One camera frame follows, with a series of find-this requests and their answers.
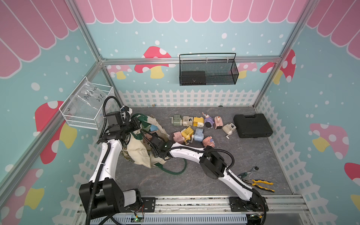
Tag pink boxy pencil sharpener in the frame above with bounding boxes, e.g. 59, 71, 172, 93
173, 131, 185, 144

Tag cream canvas tote bag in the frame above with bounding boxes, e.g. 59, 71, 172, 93
121, 113, 188, 175

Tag yellow crank pencil sharpener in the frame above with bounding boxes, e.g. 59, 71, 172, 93
181, 126, 194, 145

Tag green pencil sharpener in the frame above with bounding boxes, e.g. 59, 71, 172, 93
171, 114, 182, 126

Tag beige pencil sharpener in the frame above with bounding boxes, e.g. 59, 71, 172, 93
182, 116, 194, 127

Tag blue grey pencil sharpener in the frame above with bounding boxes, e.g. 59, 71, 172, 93
191, 128, 204, 142

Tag purple pencil sharpener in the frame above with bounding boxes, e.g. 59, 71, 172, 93
202, 112, 214, 128

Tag cream crank pencil sharpener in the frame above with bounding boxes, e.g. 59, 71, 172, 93
222, 122, 237, 139

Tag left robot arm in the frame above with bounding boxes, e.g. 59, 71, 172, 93
79, 96, 144, 225

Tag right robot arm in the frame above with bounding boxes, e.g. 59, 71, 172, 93
140, 129, 268, 213

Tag black box in basket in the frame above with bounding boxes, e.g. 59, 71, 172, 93
180, 71, 206, 86

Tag black plastic tool case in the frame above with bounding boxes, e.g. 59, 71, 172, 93
233, 113, 273, 138

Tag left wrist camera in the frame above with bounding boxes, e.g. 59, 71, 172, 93
120, 106, 133, 118

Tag clear wall bin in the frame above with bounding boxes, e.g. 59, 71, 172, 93
59, 77, 114, 130

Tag yellow handled pliers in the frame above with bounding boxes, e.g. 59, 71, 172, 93
242, 179, 275, 193

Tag black wire mesh basket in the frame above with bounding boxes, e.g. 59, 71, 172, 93
179, 52, 239, 85

